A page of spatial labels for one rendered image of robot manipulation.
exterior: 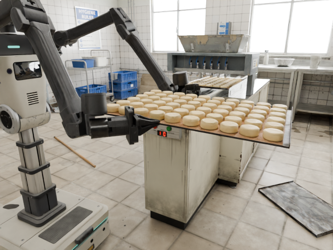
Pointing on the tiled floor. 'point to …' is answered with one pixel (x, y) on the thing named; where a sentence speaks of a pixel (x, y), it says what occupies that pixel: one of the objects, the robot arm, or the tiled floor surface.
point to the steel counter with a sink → (325, 68)
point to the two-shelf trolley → (92, 72)
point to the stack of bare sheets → (302, 207)
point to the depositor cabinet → (236, 174)
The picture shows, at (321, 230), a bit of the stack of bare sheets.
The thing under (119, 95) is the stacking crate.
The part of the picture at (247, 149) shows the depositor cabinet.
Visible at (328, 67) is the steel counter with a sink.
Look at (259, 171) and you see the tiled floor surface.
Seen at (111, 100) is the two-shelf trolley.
